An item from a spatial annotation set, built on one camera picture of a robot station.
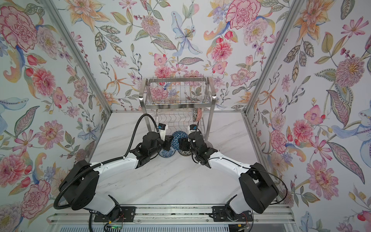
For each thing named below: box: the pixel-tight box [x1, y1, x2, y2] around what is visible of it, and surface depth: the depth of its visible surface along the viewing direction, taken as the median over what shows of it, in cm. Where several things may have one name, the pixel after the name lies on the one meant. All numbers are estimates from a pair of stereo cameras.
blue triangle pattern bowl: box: [171, 130, 189, 151], surface depth 88 cm
